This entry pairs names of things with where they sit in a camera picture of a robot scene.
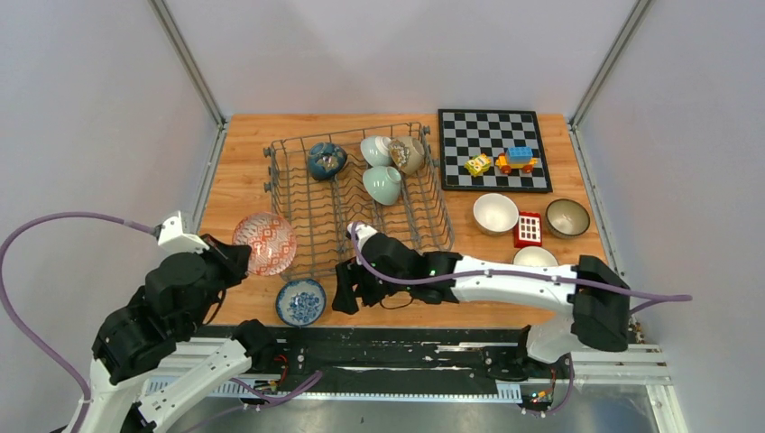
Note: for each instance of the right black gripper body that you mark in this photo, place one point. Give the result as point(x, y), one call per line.
point(352, 273)

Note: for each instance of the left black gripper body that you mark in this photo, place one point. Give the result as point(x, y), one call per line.
point(225, 270)

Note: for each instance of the blue zigzag pattern bowl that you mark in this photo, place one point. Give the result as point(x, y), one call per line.
point(273, 242)

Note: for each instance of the blue floral white bowl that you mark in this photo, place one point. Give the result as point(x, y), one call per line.
point(301, 303)

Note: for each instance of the grey wire dish rack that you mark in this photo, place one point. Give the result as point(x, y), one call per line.
point(319, 211)

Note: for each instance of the cream beige bowl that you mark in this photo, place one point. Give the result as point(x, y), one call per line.
point(495, 214)

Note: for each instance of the dark blue white bowl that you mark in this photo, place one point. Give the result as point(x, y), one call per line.
point(534, 256)

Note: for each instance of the black striped bowl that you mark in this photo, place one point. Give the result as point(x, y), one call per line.
point(566, 218)

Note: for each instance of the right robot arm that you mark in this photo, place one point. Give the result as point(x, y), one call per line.
point(590, 301)

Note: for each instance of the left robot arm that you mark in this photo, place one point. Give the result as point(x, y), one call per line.
point(170, 307)

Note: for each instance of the pale green bowl middle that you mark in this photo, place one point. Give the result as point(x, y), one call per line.
point(383, 184)

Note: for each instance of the pale green bowl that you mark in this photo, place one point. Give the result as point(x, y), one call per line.
point(375, 150)
point(383, 184)

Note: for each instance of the dark teal glazed bowl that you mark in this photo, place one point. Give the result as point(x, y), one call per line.
point(325, 160)

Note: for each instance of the pale green bowl rear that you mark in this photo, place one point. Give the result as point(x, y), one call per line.
point(375, 150)

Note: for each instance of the beige speckled bowl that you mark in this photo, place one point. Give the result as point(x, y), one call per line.
point(407, 154)

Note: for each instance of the yellow toy block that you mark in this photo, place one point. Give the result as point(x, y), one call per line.
point(478, 165)

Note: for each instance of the red white toy block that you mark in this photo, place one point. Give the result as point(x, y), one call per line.
point(528, 231)

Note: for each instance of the black white checkerboard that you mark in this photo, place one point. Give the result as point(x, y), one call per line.
point(465, 133)

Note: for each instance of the orange blue toy car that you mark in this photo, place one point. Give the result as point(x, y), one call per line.
point(516, 158)

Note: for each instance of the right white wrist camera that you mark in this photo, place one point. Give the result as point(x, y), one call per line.
point(360, 231)

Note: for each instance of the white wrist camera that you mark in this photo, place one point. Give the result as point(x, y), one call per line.
point(175, 235)
point(360, 231)

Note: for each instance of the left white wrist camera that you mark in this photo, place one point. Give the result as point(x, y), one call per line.
point(175, 235)

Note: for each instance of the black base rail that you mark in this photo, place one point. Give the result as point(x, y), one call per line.
point(469, 365)

